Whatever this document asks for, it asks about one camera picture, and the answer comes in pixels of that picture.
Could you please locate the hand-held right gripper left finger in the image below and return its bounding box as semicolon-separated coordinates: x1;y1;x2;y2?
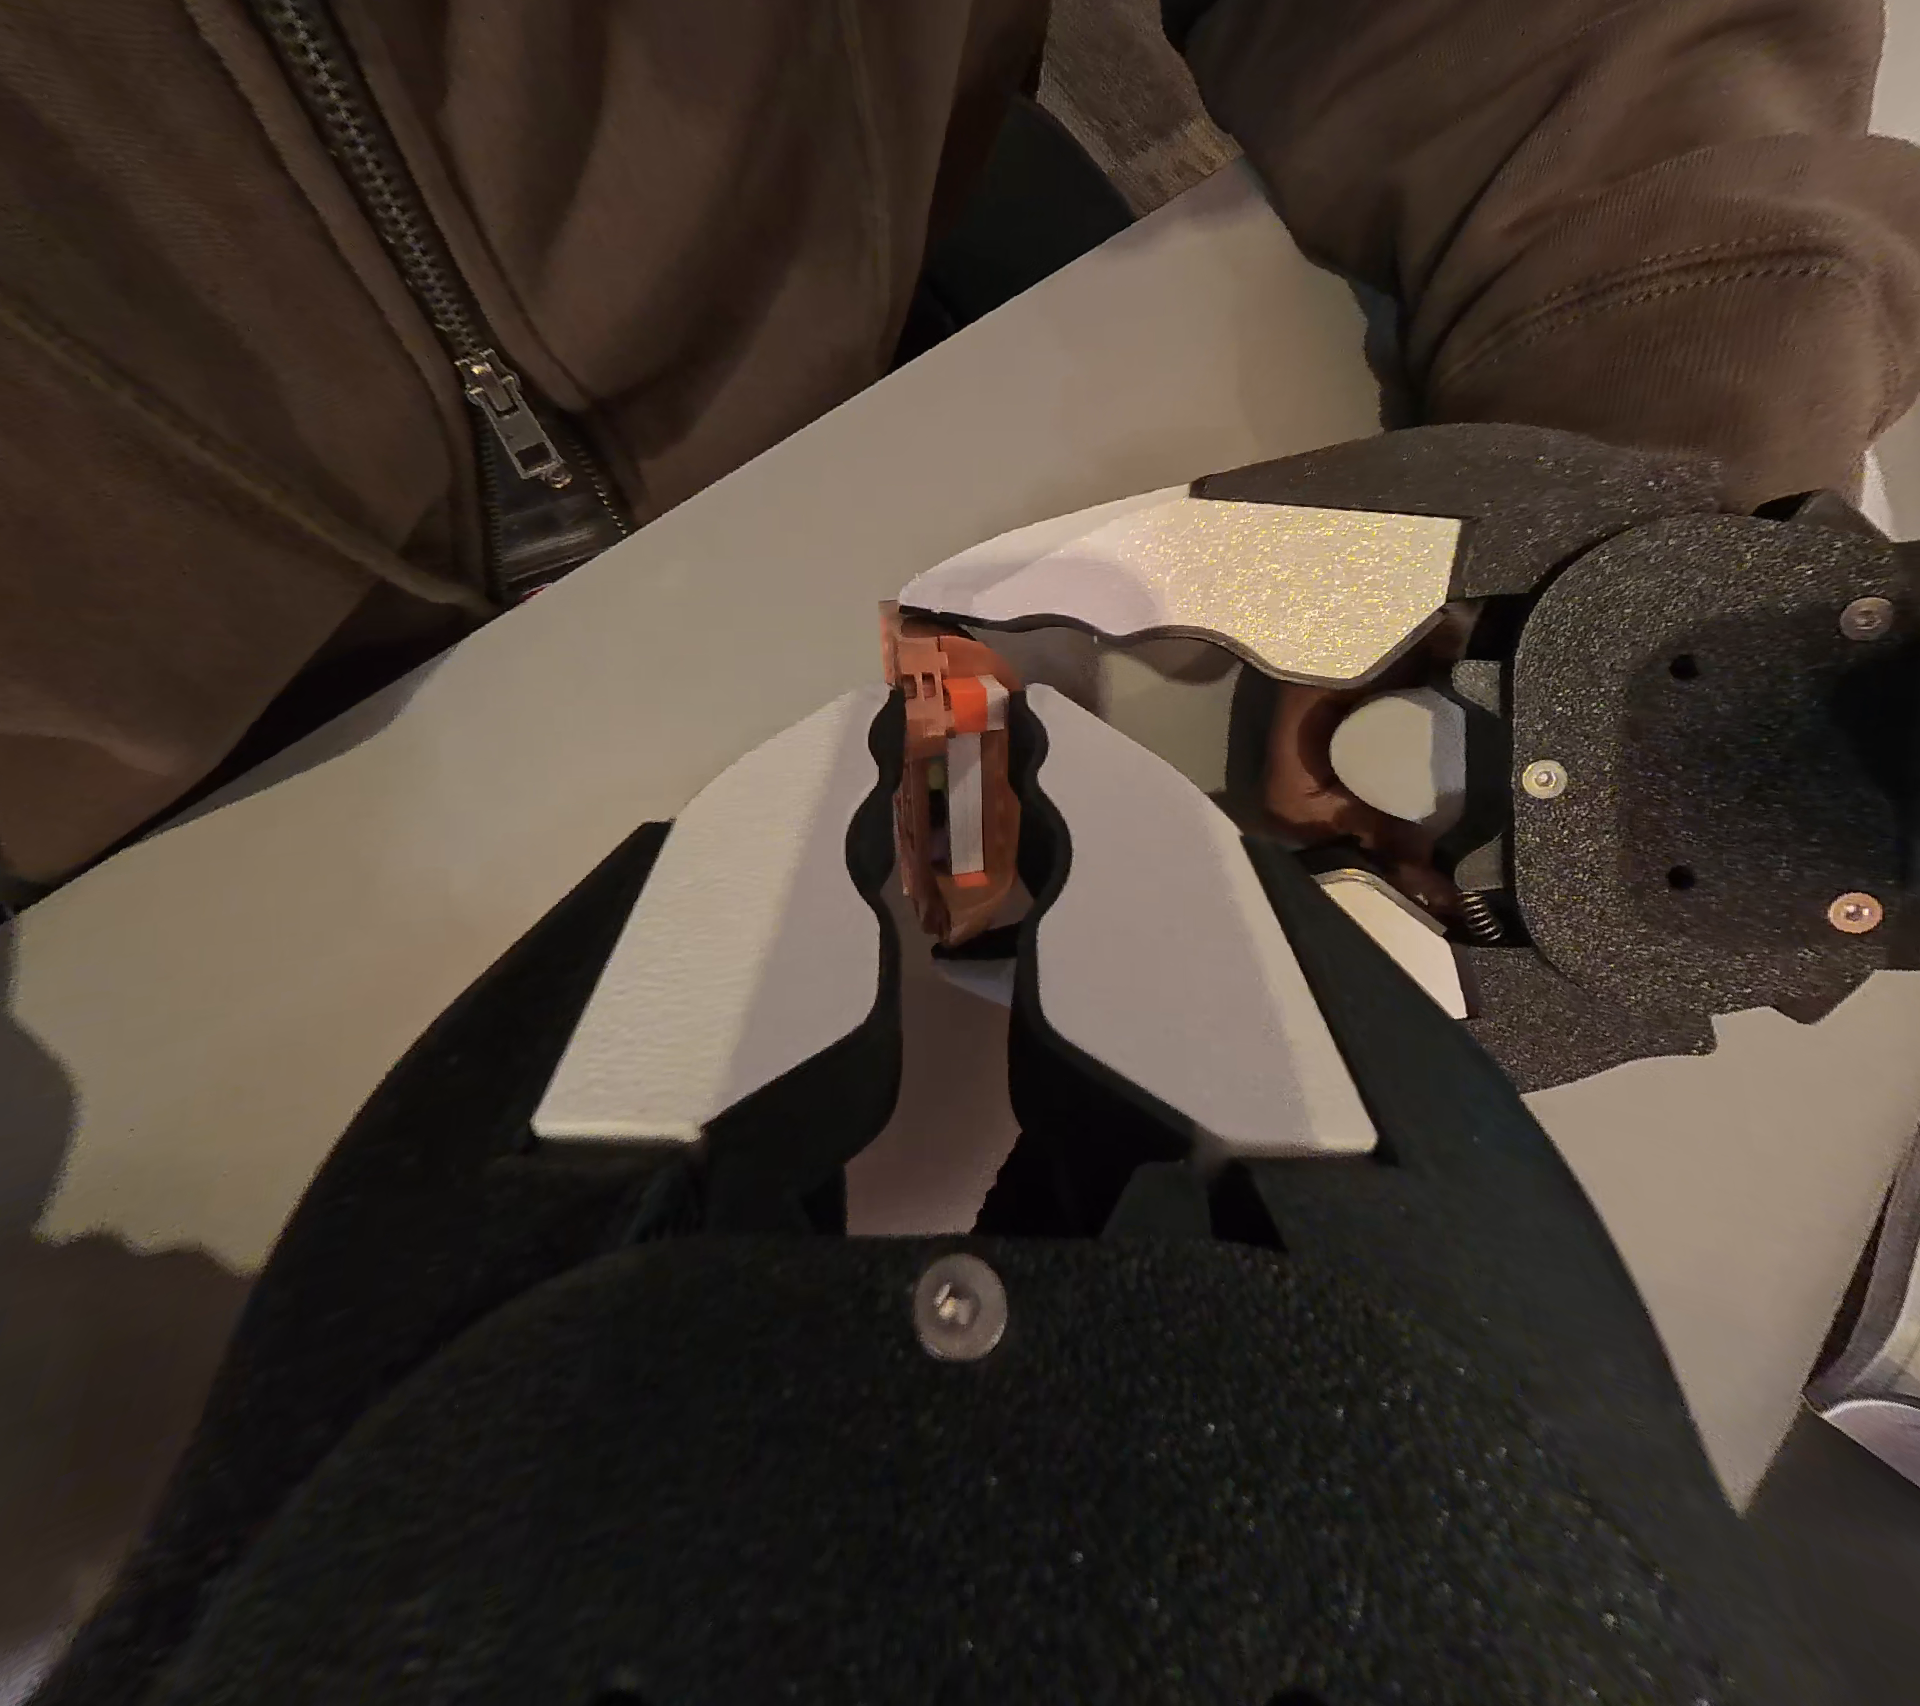
528;682;913;1150

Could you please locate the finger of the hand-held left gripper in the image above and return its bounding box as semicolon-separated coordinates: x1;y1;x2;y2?
896;494;1472;687
1316;871;1470;1018

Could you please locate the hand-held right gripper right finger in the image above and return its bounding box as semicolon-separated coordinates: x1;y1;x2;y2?
1009;682;1383;1159

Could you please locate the brown lego model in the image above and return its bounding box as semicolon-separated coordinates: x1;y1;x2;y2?
877;599;1034;957

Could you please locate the person's left forearm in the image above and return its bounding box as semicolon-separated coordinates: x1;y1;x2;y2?
1050;0;1901;477

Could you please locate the person's left hand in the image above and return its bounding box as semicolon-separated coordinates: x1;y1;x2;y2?
1231;678;1450;876

